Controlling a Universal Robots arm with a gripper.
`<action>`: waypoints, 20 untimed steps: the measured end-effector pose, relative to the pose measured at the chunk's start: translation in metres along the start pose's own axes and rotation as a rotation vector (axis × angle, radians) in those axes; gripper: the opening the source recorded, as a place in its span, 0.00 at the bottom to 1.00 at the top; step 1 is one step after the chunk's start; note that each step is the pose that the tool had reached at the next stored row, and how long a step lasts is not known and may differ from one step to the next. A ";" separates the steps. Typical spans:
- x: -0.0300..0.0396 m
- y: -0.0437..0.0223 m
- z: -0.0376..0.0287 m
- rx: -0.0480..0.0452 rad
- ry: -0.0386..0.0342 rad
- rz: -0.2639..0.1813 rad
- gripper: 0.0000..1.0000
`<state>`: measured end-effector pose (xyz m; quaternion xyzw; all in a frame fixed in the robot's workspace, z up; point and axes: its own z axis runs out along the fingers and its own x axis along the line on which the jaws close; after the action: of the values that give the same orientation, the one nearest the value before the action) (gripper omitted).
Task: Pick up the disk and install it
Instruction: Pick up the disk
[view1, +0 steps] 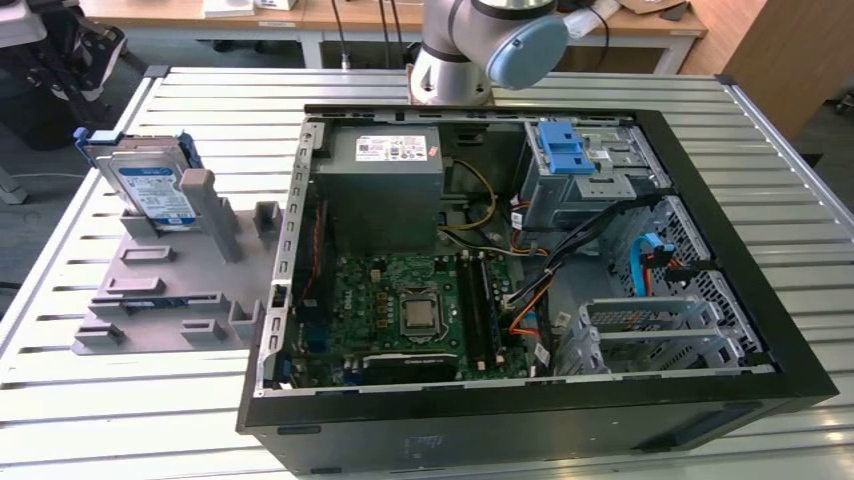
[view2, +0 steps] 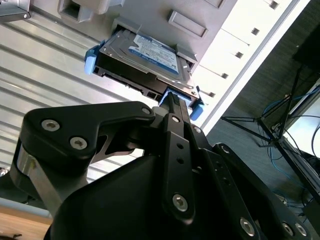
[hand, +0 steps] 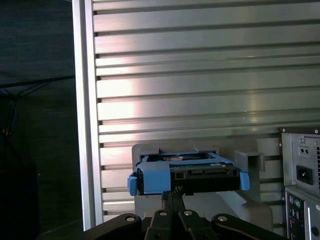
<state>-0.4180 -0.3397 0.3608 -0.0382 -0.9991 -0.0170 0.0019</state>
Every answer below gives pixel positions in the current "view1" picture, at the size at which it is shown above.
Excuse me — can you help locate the metal optical drive cage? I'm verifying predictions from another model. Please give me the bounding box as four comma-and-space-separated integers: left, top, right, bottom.
519, 119, 673, 234

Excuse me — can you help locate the wooden cabinet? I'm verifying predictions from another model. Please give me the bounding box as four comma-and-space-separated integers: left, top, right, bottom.
683, 0, 854, 146

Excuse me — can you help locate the yellow wire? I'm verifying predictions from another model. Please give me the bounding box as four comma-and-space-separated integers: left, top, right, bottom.
437, 157, 499, 234

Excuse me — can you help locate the grey power supply unit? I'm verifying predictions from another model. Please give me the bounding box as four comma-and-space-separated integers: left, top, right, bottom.
313, 123, 447, 256

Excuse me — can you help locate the hard disk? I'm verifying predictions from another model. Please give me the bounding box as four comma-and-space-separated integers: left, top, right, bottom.
74, 127, 206, 232

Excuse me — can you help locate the blue plastic drive latch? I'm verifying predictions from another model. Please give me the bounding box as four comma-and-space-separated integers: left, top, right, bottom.
537, 122, 602, 176

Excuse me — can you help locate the black PC case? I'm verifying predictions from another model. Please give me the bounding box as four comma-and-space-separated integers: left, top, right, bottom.
234, 102, 841, 476

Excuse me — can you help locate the wooden top desk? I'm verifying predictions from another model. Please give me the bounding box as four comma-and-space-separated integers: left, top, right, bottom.
303, 0, 709, 76
86, 0, 306, 56

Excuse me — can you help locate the multicolour power wire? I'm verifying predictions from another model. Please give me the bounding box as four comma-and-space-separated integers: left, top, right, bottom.
659, 248, 715, 284

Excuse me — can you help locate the metal disk bay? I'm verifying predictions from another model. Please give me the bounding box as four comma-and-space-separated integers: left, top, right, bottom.
559, 294, 780, 376

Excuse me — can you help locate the red black twisted fan wire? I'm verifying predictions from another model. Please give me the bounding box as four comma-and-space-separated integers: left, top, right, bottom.
298, 199, 329, 307

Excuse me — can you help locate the green motherboard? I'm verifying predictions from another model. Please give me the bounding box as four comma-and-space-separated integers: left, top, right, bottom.
286, 252, 535, 389

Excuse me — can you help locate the grey parts rack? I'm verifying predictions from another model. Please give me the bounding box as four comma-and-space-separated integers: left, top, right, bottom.
71, 168, 290, 356

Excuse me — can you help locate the CPU socket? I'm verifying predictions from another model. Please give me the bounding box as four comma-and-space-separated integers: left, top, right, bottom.
394, 285, 450, 347

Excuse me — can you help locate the black graphics card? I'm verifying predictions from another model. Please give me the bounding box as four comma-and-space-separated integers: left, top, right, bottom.
359, 352, 462, 385

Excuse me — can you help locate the black cable bundle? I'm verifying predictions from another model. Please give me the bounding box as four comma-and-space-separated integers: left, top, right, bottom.
503, 194, 669, 311

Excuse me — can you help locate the blue data wire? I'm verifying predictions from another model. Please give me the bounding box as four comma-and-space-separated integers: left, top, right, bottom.
629, 233, 669, 301

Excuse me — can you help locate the grey metal stand foot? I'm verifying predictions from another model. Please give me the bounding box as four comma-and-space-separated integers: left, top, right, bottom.
0, 164, 32, 206

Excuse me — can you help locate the silver CPU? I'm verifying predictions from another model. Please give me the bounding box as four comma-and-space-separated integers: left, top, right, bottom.
402, 298, 439, 329

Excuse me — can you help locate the brown cardboard piece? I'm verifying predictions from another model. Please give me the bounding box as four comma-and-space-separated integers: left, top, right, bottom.
619, 0, 689, 16

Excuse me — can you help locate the orange wire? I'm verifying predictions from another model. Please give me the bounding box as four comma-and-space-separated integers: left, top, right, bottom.
507, 298, 543, 347

